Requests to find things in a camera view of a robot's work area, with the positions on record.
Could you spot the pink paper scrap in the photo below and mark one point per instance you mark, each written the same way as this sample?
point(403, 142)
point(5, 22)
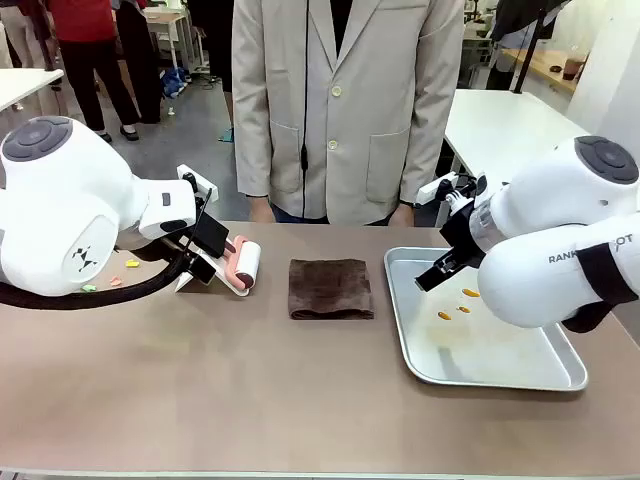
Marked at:
point(115, 281)

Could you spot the bystander in black skirt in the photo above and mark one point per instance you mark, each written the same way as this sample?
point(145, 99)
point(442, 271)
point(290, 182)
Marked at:
point(215, 45)

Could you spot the person left forearm beige sleeve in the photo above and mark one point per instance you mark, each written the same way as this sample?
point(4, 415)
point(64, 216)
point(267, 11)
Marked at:
point(430, 150)

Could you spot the blue plastic bag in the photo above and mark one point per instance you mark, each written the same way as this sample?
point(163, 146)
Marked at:
point(174, 82)

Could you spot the black shirt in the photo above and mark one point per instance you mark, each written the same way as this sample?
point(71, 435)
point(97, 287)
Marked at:
point(345, 25)

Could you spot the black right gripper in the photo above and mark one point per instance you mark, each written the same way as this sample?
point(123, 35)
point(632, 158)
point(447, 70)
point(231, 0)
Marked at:
point(462, 235)

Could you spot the person right hand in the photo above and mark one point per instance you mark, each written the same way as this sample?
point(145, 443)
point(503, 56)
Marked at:
point(261, 210)

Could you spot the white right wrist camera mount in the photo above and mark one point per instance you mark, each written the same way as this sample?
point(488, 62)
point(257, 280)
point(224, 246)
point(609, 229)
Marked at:
point(430, 190)

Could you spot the small white side table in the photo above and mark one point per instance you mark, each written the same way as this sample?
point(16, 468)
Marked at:
point(25, 85)

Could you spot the white background desk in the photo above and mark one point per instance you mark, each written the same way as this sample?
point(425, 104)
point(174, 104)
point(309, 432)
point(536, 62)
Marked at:
point(170, 30)

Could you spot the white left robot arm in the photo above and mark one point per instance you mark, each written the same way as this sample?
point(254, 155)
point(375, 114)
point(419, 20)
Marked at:
point(60, 210)

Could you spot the green paper scrap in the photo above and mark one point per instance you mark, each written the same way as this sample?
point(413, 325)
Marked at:
point(89, 288)

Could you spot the brown cloth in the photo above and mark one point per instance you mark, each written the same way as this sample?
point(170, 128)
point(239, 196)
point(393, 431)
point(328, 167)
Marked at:
point(330, 287)

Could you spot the person left hand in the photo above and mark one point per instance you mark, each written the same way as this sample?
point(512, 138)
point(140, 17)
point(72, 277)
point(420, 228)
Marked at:
point(405, 215)

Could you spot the small dark bowl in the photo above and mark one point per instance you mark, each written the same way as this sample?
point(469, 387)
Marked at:
point(555, 68)

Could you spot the metal baking tray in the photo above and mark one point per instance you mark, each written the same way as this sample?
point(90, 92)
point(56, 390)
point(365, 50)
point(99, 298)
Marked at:
point(475, 350)

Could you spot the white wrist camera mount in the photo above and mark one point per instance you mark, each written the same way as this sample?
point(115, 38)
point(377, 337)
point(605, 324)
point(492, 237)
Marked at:
point(200, 187)
point(430, 190)

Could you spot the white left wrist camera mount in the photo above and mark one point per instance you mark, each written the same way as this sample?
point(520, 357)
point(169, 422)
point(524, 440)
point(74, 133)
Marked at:
point(200, 187)

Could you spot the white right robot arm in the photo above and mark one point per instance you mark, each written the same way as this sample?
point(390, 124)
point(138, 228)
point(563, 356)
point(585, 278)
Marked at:
point(540, 200)

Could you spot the hanging black garment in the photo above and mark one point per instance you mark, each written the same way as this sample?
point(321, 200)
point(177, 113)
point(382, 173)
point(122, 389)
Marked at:
point(525, 15)

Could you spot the bystander in beige trousers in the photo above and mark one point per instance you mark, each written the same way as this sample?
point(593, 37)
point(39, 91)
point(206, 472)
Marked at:
point(20, 30)

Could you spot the brown cup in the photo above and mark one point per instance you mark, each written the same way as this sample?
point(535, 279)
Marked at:
point(574, 67)

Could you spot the bystander in black dress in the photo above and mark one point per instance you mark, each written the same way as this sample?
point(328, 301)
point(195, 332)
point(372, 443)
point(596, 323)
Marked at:
point(137, 60)

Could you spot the person in beige jacket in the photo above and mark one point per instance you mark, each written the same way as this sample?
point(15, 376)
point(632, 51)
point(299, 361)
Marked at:
point(350, 125)

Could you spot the pink lint roller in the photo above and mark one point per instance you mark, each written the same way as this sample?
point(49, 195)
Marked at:
point(250, 260)

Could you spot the white folded roller stand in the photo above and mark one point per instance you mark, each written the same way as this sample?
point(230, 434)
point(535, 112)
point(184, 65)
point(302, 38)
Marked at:
point(187, 282)

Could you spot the medium orange sauce stain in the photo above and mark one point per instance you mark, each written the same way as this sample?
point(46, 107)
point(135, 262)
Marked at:
point(444, 315)

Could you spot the person right forearm beige sleeve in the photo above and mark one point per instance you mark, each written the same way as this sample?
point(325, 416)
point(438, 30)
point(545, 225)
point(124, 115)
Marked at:
point(252, 150)

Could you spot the large orange sauce stain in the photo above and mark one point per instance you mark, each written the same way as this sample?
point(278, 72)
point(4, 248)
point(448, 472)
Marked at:
point(470, 292)

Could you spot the black vertical pole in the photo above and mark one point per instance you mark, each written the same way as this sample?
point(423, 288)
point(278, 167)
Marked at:
point(527, 45)

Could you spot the wooden workbench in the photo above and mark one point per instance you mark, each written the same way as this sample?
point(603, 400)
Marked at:
point(545, 67)

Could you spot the bystander in red top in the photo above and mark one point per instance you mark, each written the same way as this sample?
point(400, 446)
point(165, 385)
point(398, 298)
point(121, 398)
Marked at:
point(85, 50)

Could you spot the yellow paper scrap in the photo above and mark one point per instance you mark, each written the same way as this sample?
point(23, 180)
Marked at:
point(132, 263)

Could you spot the large white side table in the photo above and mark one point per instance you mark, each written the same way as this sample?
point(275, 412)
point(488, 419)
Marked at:
point(490, 130)

